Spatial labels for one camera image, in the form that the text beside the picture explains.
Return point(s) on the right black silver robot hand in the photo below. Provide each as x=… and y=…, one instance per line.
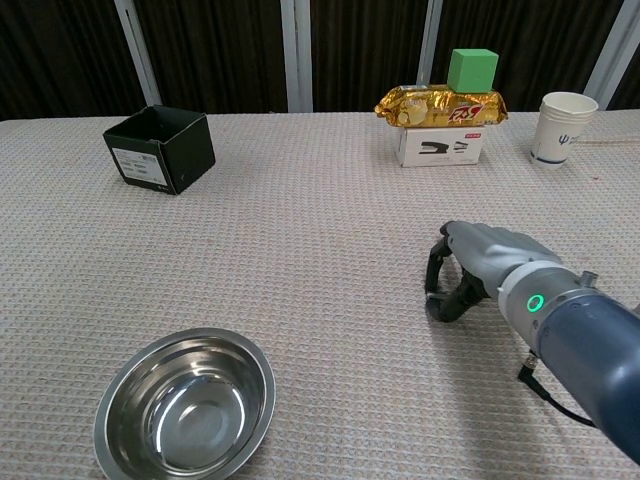
x=490, y=250

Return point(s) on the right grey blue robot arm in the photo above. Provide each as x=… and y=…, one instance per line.
x=590, y=330

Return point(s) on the white stapler box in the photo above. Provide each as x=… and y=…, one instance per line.
x=440, y=147

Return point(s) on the white paper cup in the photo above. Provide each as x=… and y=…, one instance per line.
x=560, y=135

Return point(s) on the gold foil snack package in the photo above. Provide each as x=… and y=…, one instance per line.
x=430, y=110

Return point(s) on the beige woven tablecloth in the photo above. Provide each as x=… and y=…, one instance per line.
x=310, y=240

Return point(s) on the green foam cube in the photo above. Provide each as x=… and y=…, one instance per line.
x=472, y=70

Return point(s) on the black curtain panel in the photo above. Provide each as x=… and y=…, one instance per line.
x=220, y=50
x=631, y=80
x=60, y=55
x=365, y=50
x=540, y=40

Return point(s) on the black open cardboard box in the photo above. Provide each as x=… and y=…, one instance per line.
x=185, y=150

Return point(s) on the stainless steel bowl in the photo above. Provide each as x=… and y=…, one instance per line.
x=185, y=415

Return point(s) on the white frame post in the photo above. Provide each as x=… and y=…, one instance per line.
x=612, y=55
x=137, y=55
x=295, y=55
x=430, y=40

